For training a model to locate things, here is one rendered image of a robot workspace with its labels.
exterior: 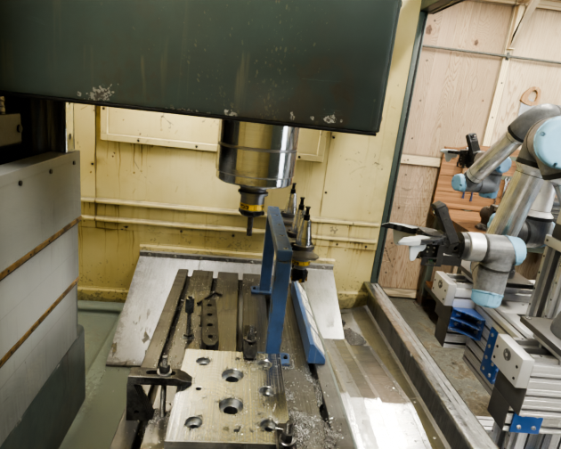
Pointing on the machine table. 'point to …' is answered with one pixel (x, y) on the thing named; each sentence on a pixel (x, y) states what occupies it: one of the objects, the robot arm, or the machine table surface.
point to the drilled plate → (219, 438)
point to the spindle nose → (256, 154)
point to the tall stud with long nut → (189, 314)
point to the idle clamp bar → (208, 318)
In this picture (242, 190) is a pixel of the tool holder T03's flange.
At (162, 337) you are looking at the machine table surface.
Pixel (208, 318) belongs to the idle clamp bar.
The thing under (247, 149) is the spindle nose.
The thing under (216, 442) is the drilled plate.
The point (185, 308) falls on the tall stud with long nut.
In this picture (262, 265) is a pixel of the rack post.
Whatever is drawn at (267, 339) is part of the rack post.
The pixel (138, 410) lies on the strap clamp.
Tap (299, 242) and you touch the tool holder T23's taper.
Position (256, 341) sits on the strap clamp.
